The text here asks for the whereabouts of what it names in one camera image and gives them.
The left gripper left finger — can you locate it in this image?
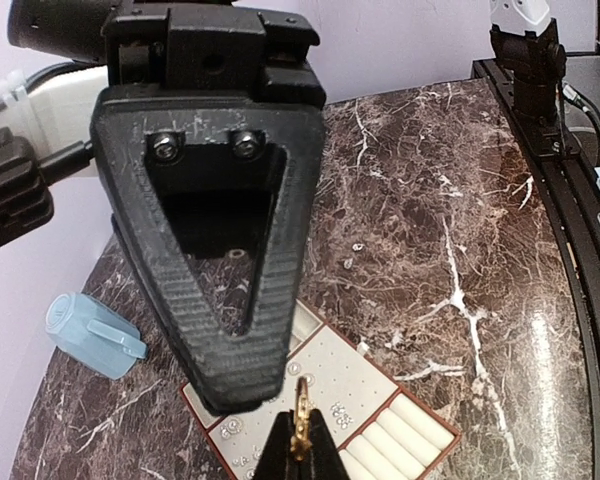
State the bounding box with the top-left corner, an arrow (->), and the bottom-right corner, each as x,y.
253,411 -> 300,480

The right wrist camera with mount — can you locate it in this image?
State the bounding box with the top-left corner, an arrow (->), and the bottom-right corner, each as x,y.
0,127 -> 93,248

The rose gold hoop earring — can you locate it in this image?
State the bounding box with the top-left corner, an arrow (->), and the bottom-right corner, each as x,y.
290,376 -> 312,462

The black front table rail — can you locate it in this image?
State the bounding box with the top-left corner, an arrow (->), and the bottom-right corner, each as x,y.
472,59 -> 600,479

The light blue upside-down mug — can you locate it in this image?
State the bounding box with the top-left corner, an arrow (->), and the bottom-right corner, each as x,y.
45,292 -> 148,380

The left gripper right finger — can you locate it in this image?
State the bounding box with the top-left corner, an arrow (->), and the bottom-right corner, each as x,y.
299,409 -> 350,480

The brown jewelry tray cream lining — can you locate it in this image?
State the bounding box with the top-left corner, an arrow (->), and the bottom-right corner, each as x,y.
181,302 -> 460,479

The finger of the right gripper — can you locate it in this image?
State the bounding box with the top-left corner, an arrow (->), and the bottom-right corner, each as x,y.
90,85 -> 325,414

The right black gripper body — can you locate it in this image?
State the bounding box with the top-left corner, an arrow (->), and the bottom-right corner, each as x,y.
102,1 -> 326,108

